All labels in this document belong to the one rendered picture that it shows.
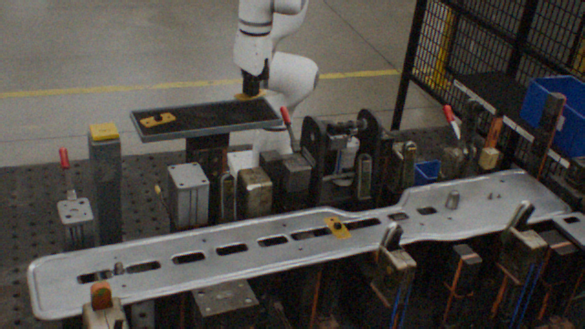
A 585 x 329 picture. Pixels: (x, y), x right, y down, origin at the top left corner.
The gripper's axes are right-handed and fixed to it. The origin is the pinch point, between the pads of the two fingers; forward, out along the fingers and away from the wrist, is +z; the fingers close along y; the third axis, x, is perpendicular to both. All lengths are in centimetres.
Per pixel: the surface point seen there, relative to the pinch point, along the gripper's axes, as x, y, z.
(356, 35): 300, -220, 125
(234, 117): -4.4, -0.6, 8.1
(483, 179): 52, 43, 24
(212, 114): -8.3, -4.8, 8.1
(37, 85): 52, -261, 124
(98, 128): -35.8, -13.6, 8.0
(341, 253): -4.7, 41.8, 24.3
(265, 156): -3.1, 11.1, 14.3
